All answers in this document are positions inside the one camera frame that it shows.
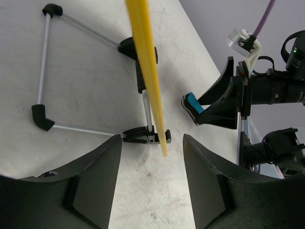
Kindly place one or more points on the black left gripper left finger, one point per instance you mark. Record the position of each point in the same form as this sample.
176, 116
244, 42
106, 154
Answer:
77, 195

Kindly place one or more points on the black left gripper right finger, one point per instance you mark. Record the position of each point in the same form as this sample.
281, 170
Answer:
227, 196

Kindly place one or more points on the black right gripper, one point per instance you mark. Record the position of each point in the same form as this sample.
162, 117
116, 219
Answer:
269, 88

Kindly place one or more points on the blue black whiteboard eraser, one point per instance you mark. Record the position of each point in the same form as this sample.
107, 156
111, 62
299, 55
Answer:
191, 107

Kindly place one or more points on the yellow framed whiteboard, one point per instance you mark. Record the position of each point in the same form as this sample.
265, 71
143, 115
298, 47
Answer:
139, 15

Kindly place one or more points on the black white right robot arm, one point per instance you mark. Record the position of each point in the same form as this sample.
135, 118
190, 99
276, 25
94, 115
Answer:
283, 124

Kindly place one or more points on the metal whiteboard stand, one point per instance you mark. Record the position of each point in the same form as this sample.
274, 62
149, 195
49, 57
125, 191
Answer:
140, 135

